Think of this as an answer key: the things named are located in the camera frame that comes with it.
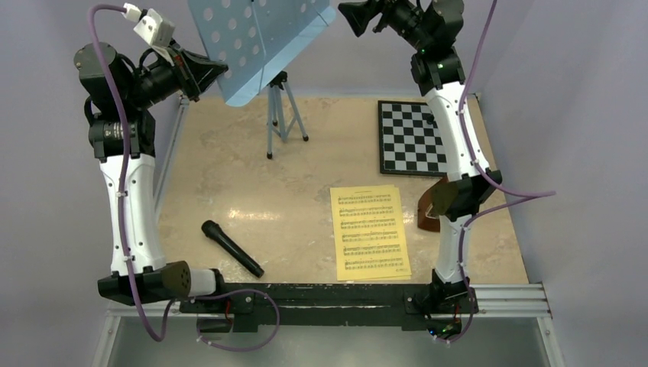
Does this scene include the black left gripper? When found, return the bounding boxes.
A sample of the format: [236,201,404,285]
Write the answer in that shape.
[124,36,226,109]

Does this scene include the light blue music stand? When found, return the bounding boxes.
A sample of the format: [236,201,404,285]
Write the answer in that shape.
[188,0,336,158]

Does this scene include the yellow sheet music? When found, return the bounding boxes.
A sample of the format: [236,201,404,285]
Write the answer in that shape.
[332,216,412,282]
[330,185,403,221]

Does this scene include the brown wooden metronome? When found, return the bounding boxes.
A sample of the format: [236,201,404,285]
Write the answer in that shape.
[416,176,448,233]

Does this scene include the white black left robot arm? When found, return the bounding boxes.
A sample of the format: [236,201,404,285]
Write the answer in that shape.
[73,42,228,313]

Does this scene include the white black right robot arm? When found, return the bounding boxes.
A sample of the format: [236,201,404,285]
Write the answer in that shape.
[338,1,502,311]

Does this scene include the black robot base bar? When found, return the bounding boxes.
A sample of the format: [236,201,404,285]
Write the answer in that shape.
[180,283,478,333]

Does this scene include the black white chessboard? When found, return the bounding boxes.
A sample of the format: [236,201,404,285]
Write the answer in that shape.
[377,100,448,177]

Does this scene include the black microphone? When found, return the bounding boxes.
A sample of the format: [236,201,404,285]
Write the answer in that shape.
[201,220,264,278]

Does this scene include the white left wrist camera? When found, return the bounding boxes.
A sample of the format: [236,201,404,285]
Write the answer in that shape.
[123,2,175,64]

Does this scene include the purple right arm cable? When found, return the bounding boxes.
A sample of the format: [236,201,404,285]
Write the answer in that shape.
[433,0,558,346]

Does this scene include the aluminium frame rail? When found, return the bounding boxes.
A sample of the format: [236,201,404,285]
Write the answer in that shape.
[111,97,555,366]

